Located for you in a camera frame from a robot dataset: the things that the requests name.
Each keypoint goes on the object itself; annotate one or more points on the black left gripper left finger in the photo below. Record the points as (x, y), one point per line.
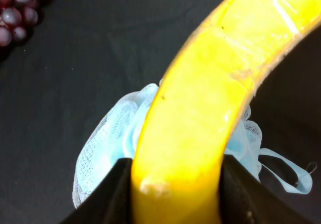
(110, 201)

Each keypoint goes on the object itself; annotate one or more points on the black tablecloth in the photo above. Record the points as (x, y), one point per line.
(86, 54)

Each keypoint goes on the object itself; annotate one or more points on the red plastic grape bunch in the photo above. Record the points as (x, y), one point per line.
(17, 17)

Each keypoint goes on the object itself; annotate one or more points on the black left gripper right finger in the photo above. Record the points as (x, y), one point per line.
(244, 200)

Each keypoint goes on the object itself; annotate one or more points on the light blue mesh bath pouf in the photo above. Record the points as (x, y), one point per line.
(117, 134)

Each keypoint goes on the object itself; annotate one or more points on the yellow banana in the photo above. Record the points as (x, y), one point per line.
(176, 170)

